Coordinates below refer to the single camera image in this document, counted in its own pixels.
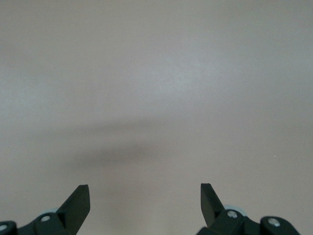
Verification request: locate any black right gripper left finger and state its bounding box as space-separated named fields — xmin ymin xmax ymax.
xmin=0 ymin=184 xmax=90 ymax=235

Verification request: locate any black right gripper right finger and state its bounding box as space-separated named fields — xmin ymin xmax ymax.
xmin=195 ymin=183 xmax=313 ymax=235

